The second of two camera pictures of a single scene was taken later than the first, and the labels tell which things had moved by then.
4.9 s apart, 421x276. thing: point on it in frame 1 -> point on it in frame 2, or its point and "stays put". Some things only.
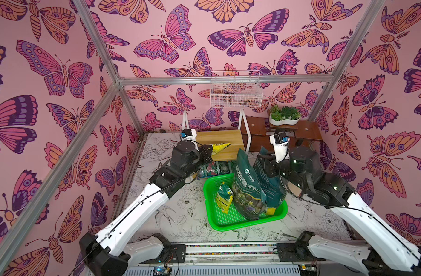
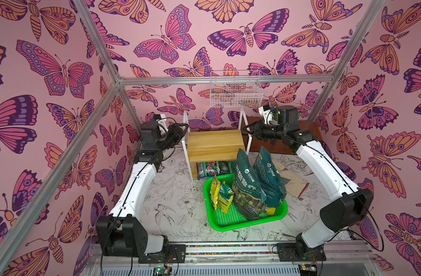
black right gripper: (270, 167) -> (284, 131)
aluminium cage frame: (14, 221) stays put
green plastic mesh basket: (221, 222) stays put
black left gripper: (205, 156) -> (176, 133)
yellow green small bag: (224, 197) stays put
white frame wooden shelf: (240, 140) stays put
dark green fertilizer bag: (249, 198) stays put
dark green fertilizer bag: (273, 190) stays put
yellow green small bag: (218, 147) -> (214, 191)
